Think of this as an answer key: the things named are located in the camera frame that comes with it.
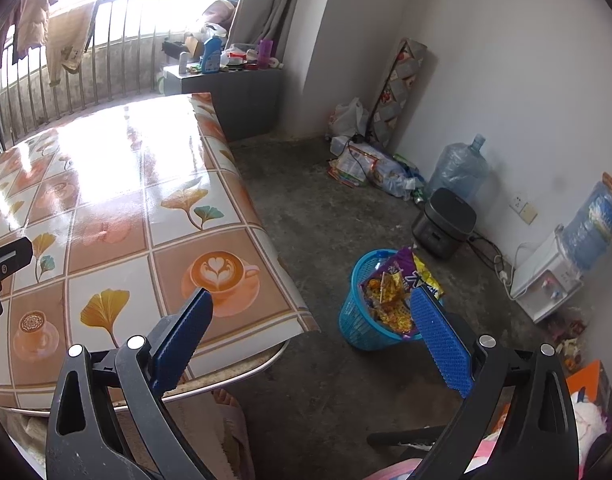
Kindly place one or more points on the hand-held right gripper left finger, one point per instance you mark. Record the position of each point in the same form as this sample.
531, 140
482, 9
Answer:
186, 330

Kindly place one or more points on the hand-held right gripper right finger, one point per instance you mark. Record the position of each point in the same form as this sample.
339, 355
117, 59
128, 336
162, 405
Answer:
438, 340

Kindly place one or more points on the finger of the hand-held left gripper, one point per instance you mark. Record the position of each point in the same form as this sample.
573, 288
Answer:
8, 257

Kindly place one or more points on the yellow snack packet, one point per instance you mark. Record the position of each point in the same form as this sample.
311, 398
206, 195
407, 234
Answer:
391, 310

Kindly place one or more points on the blue plastic basket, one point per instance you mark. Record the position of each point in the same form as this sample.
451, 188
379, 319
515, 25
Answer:
358, 320

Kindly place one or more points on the table with patterned tablecloth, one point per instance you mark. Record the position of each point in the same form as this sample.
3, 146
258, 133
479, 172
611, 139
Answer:
111, 220

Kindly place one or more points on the white water dispenser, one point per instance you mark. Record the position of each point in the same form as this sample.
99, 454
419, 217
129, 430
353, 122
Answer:
536, 280

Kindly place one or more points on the black rice cooker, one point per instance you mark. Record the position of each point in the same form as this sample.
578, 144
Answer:
443, 220

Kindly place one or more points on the scattered floor wrappers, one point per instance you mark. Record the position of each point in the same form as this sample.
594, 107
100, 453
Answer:
566, 335

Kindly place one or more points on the pink cloth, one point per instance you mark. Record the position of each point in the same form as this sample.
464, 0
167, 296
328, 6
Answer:
386, 470

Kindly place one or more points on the orange box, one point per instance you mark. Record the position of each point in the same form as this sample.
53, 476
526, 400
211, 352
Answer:
591, 380

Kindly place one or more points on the clear water jug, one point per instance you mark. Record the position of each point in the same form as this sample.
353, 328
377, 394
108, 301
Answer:
458, 170

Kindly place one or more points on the clear bag of packets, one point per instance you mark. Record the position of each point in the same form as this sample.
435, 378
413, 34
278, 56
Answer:
371, 165

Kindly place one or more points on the blue water jug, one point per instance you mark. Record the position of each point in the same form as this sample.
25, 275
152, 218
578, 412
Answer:
591, 225

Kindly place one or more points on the cream hanging garment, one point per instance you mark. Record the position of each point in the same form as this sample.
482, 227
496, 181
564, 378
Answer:
68, 40

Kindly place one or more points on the metal window railing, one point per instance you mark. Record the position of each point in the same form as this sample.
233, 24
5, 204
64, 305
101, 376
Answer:
111, 50

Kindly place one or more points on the grey cabinet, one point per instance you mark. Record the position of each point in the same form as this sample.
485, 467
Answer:
246, 105

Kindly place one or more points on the white plastic bag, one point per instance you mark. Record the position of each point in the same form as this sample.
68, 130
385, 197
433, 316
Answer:
348, 117

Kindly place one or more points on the beige puffer jacket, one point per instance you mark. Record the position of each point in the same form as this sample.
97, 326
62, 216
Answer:
33, 15

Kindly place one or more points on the folded patterned mat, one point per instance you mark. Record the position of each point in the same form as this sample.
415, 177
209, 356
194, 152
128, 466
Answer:
398, 85

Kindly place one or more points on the blue detergent bottle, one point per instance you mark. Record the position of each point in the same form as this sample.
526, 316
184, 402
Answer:
212, 57

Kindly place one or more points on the assorted small toiletries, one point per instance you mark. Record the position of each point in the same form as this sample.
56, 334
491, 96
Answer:
241, 57

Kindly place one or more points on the purple cup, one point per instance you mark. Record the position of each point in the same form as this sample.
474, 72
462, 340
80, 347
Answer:
265, 52

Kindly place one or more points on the pile of bags and clothes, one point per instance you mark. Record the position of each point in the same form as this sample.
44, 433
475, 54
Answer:
218, 12

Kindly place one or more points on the grey curtain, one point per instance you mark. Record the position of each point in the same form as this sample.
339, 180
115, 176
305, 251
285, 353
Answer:
276, 0

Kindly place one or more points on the wall socket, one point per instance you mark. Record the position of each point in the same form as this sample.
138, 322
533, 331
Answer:
523, 207

